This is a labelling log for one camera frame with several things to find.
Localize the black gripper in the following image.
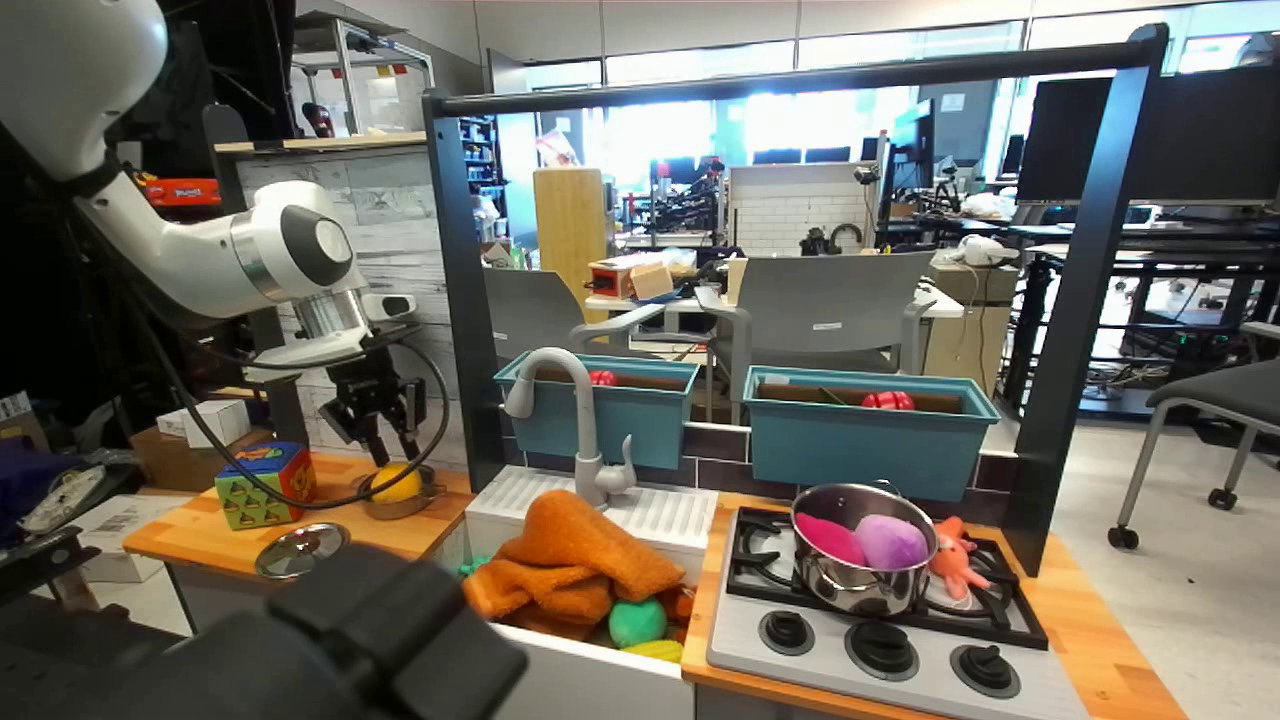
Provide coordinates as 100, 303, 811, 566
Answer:
318, 331, 432, 472

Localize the grey toy faucet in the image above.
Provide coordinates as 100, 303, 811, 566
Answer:
501, 343, 642, 511

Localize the green toy ball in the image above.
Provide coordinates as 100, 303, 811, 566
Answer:
604, 596, 673, 652

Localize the yellow toy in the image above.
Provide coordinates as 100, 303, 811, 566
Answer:
625, 636, 688, 667

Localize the grey toy stove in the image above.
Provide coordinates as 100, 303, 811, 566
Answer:
703, 502, 1091, 720

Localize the silver pot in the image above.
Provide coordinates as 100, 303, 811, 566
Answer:
789, 480, 941, 620

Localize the purple plush toy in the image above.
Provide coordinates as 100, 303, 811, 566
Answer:
854, 511, 934, 574

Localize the orange plush toy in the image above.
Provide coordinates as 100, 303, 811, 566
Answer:
929, 511, 1001, 608

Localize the yellow lemon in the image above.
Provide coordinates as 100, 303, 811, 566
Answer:
360, 458, 426, 506

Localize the small metal bowl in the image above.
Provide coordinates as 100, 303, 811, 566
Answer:
352, 458, 445, 524

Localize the silver lid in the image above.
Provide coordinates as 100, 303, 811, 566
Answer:
251, 520, 358, 588

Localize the colorful soft cube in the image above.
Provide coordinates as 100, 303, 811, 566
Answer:
214, 440, 321, 535

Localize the white box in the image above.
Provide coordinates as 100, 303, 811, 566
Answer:
152, 396, 255, 453

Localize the narrow grey chair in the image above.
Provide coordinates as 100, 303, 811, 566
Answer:
482, 266, 593, 365

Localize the orange towel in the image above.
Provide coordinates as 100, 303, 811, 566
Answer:
460, 488, 691, 640

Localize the brown cardboard box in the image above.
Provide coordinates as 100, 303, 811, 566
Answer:
130, 422, 277, 496

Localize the small teal bin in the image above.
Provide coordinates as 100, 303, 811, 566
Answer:
494, 346, 703, 474

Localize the black padded object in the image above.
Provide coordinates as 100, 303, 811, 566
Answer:
0, 539, 531, 720

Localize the yellow cabinet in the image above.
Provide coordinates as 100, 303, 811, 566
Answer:
531, 162, 614, 303

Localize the red box on shelf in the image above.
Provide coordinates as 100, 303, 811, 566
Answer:
135, 172, 228, 217

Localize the black stove knob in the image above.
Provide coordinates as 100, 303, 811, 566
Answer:
756, 608, 820, 656
948, 640, 1025, 698
844, 620, 920, 678

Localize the wide grey chair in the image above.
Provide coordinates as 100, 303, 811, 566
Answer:
723, 253, 934, 422

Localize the large teal bin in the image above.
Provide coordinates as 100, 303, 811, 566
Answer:
740, 365, 1001, 506

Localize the tan cardboard box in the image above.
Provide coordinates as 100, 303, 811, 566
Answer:
916, 259, 1025, 396

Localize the black monitor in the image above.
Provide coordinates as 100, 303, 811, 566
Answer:
1016, 63, 1280, 209

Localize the black kitchen frame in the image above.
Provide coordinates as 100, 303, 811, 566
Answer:
421, 20, 1174, 581

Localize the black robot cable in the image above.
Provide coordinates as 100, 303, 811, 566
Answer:
126, 297, 458, 514

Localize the white wire rack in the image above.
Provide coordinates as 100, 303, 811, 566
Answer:
293, 11, 440, 138

